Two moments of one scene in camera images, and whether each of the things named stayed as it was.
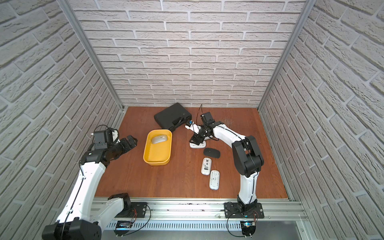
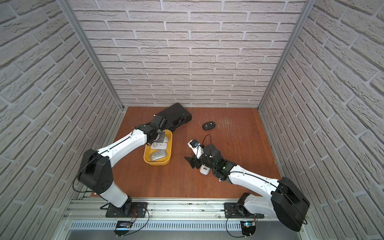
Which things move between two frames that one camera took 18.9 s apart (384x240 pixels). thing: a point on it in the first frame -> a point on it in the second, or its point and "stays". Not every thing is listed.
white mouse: (201, 145) -> (158, 145)
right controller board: (248, 227) stays
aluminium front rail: (170, 209) stays
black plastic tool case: (173, 116) stays
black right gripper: (196, 137) -> (193, 161)
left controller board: (122, 227) stays
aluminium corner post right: (309, 6) stays
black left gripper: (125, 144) -> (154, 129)
